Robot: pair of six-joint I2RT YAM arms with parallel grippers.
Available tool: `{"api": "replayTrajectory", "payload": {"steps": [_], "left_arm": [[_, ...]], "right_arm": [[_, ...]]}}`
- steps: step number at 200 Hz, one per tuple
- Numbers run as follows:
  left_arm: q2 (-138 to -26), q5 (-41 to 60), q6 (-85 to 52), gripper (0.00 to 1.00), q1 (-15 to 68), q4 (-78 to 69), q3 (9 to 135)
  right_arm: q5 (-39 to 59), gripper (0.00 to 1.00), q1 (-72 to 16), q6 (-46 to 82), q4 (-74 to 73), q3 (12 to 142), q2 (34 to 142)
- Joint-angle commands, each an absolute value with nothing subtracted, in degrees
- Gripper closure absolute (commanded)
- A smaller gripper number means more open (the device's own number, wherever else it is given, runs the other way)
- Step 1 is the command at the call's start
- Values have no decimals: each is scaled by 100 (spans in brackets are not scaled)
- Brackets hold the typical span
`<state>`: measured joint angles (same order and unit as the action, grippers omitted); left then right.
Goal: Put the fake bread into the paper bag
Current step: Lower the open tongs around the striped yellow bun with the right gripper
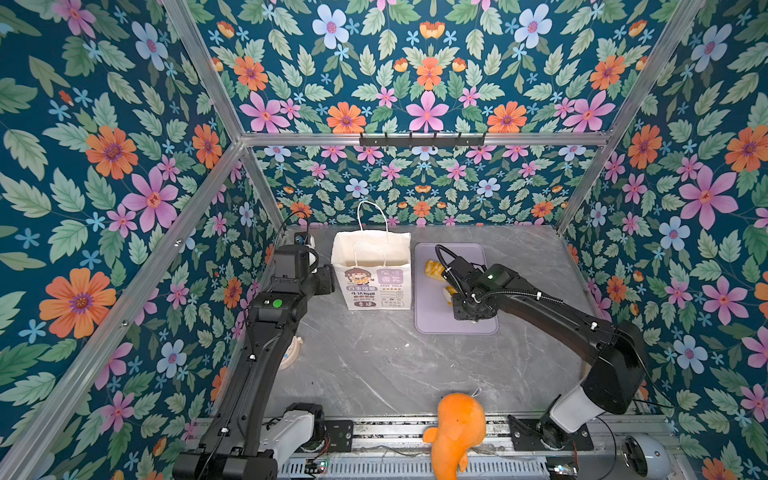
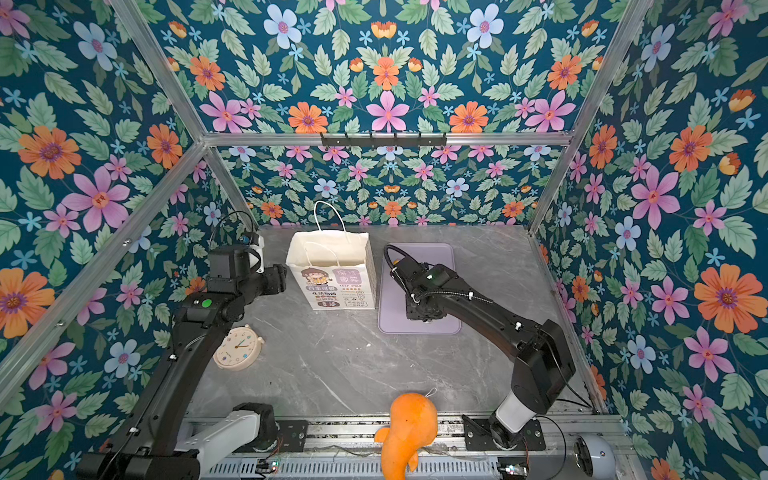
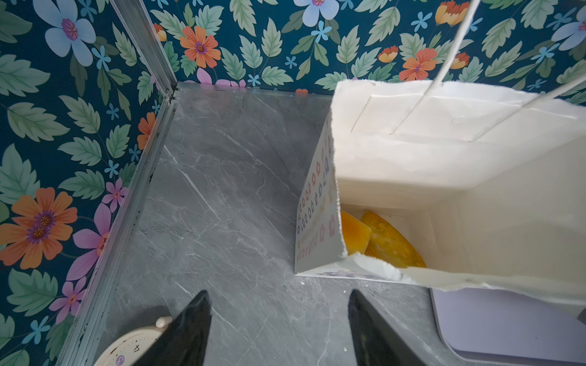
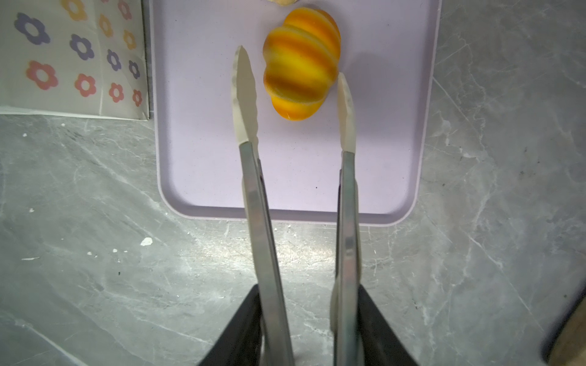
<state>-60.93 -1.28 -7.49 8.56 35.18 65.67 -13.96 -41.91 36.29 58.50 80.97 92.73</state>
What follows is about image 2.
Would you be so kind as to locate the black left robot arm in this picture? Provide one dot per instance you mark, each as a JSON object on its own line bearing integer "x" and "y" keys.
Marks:
{"x": 146, "y": 446}

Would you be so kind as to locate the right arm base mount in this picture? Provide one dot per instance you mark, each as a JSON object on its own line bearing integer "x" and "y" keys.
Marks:
{"x": 488, "y": 434}

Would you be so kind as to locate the white printed paper bag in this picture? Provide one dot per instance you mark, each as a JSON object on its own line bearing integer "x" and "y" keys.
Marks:
{"x": 334, "y": 268}

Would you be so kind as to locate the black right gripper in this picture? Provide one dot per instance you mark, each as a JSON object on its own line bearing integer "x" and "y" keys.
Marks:
{"x": 410, "y": 313}

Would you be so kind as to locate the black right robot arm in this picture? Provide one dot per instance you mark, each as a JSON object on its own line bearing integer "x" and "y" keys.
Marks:
{"x": 542, "y": 362}

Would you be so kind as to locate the perforated metal cable tray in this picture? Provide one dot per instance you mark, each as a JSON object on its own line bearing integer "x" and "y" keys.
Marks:
{"x": 352, "y": 468}

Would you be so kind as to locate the black hook rail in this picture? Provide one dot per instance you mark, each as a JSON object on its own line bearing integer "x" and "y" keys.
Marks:
{"x": 371, "y": 140}

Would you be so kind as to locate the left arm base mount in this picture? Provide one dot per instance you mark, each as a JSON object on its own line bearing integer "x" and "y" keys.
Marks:
{"x": 288, "y": 436}

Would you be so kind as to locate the orange plush toy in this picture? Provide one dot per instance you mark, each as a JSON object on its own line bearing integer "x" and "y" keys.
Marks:
{"x": 413, "y": 425}

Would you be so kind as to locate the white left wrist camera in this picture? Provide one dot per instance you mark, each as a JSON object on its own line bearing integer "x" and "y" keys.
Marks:
{"x": 257, "y": 243}

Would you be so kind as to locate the round beige analog clock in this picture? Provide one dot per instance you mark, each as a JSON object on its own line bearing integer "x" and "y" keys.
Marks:
{"x": 239, "y": 350}

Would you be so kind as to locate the grey dome device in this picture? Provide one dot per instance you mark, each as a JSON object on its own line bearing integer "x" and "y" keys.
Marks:
{"x": 595, "y": 457}

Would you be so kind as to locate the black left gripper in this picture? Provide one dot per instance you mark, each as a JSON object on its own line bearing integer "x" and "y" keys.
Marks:
{"x": 276, "y": 277}

